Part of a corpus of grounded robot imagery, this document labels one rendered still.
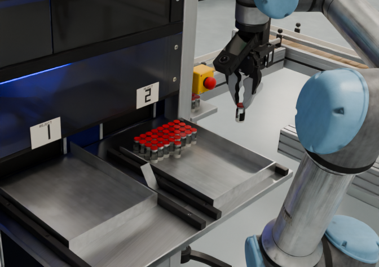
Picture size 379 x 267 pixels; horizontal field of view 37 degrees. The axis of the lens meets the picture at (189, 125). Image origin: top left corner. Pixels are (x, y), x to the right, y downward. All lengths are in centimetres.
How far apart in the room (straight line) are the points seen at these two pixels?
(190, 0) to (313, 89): 87
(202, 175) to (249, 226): 133
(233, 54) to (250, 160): 45
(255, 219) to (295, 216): 189
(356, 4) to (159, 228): 65
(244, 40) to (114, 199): 50
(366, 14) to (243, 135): 261
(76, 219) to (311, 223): 59
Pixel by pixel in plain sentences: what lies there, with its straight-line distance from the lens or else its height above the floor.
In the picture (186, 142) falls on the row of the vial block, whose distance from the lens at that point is 162.
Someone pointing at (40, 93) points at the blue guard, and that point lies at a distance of 137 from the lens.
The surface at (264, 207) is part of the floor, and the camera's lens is 296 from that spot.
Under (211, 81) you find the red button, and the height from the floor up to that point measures 101.
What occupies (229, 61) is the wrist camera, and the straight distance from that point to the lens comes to 121.
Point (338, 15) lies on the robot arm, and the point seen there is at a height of 141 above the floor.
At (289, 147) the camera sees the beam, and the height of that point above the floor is 48.
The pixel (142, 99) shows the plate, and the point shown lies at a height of 101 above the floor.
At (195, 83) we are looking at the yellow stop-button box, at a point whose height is 100.
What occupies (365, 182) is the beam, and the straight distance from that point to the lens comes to 239.
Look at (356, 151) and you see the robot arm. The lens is 81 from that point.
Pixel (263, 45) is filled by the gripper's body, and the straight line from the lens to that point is 130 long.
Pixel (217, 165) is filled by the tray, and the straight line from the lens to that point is 156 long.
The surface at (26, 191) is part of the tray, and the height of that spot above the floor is 88.
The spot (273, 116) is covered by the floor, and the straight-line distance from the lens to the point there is 389.
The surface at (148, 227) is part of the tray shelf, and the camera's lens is 132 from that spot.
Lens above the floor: 169
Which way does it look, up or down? 28 degrees down
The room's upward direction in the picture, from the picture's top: 4 degrees clockwise
